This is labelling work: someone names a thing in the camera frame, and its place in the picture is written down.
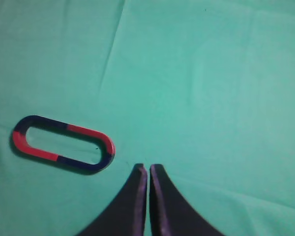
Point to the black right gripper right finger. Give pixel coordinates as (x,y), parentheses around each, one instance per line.
(170,213)

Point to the red blue horseshoe magnet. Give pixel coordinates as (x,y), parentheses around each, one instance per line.
(92,150)
(30,130)

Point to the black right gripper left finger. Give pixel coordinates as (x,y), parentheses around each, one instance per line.
(126,213)

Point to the green cloth table cover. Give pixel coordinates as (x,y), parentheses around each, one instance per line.
(204,87)

